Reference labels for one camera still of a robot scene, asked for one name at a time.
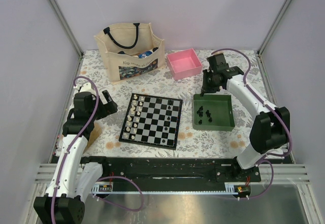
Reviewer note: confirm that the blue white carton in bag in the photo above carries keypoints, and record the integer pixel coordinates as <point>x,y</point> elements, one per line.
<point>147,53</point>

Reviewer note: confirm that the black and white chessboard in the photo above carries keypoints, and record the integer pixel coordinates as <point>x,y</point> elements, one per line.
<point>151,122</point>

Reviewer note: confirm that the cream canvas tote bag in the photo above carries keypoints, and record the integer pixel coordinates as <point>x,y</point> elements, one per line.
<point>119,44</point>

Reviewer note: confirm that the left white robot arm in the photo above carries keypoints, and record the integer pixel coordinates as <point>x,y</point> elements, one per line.
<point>64,199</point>

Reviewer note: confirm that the right aluminium frame post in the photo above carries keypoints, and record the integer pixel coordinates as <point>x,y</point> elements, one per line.
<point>280,15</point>

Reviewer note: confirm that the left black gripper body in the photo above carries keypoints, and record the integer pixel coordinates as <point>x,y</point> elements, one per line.
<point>106,109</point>

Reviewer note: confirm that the left aluminium frame post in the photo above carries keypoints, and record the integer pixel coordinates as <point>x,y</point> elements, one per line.
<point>66,28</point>

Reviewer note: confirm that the aluminium frame post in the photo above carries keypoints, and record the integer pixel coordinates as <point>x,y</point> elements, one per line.
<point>280,15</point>
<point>66,28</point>

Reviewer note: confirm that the floral table mat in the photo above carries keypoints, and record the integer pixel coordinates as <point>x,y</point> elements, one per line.
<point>191,143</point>

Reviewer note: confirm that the pink plastic box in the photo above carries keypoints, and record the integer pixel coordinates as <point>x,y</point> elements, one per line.
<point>183,64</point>

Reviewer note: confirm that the green plastic tray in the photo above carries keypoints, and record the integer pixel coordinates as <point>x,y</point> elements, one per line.
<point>220,107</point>

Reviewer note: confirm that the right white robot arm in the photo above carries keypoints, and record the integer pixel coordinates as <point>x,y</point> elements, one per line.
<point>270,129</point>

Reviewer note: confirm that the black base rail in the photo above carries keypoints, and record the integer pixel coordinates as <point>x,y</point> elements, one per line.
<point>173,174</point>

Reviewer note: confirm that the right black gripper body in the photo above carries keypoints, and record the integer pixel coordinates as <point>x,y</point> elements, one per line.
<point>209,85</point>

